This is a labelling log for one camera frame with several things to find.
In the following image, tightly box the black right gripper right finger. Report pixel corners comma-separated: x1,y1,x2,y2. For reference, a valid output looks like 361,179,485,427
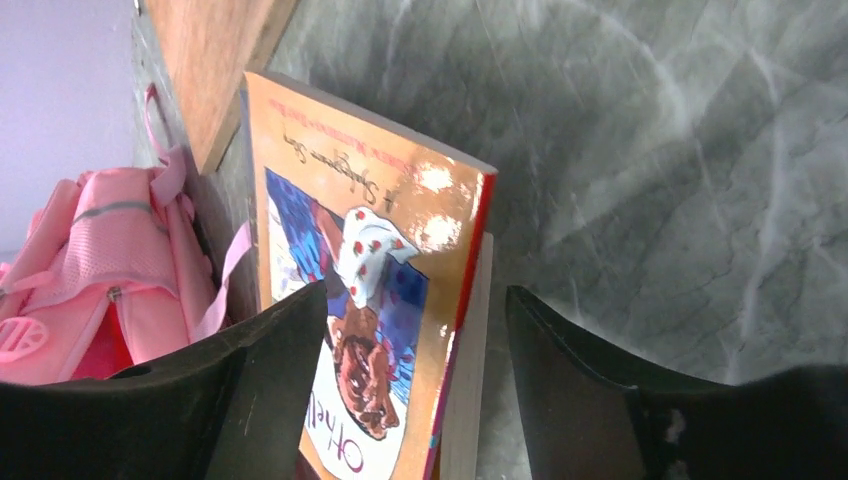
505,286,847,479

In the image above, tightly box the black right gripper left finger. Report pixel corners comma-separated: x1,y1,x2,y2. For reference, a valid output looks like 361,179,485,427
1,282,327,479

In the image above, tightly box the pink student backpack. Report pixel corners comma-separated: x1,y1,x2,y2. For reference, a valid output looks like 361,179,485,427
0,82,254,388

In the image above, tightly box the wooden board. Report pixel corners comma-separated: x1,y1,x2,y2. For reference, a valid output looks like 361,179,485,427
143,0,299,174

